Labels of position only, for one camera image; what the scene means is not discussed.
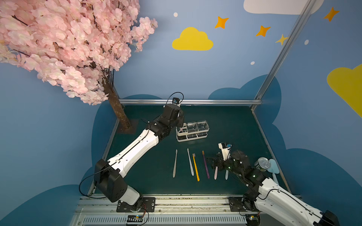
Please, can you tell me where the grey white toothbrush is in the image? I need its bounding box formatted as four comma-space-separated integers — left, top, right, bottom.
173, 149, 178, 178

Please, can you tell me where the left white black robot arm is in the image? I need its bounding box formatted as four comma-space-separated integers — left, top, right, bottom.
94, 98, 184, 210

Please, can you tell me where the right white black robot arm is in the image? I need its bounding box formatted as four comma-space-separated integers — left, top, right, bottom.
207, 151, 339, 226

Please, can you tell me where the light pink toothbrush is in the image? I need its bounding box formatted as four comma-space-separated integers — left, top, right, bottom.
214, 166, 218, 180

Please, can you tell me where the white toothbrush holder rack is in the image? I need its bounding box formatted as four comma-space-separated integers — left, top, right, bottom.
176, 121, 209, 142

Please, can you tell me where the purple toothbrush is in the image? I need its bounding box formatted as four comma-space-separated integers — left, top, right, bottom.
202, 150, 210, 179

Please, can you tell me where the yellow toothbrush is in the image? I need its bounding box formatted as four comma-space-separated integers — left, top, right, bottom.
192, 153, 200, 182

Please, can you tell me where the small metal can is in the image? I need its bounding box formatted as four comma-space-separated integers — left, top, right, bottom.
254, 157, 271, 172

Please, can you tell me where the light blue brush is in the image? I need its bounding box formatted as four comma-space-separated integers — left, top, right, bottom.
267, 159, 280, 185

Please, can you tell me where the right green circuit board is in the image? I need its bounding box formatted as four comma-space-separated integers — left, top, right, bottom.
246, 215, 261, 226

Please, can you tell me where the green circuit board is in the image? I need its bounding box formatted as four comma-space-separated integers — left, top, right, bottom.
126, 215, 145, 226
246, 215, 261, 226

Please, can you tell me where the left green circuit board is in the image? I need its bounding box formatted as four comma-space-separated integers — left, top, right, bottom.
126, 215, 145, 226

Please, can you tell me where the pink cherry blossom tree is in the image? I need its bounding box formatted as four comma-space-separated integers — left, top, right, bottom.
1, 0, 158, 130

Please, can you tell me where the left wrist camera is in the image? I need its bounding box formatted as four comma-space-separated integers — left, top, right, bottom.
172, 98, 182, 105

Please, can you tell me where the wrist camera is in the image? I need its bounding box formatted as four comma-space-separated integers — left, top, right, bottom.
218, 142, 232, 161
172, 98, 182, 105

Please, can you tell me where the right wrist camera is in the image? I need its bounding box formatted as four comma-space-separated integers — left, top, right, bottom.
218, 142, 232, 161

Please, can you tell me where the tree base plate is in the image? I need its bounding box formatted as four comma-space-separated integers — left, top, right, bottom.
117, 119, 139, 134

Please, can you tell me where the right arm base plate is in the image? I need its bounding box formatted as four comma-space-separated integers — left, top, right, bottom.
228, 196, 255, 212

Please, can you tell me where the aluminium frame back bar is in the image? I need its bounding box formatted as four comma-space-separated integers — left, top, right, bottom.
119, 99, 262, 105

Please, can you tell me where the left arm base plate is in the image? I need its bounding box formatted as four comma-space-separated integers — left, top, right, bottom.
116, 196, 156, 212

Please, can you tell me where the aluminium rail front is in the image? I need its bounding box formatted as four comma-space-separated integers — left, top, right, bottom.
70, 195, 249, 226

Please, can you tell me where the aluminium frame upright post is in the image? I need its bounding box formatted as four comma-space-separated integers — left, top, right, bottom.
254, 0, 317, 104

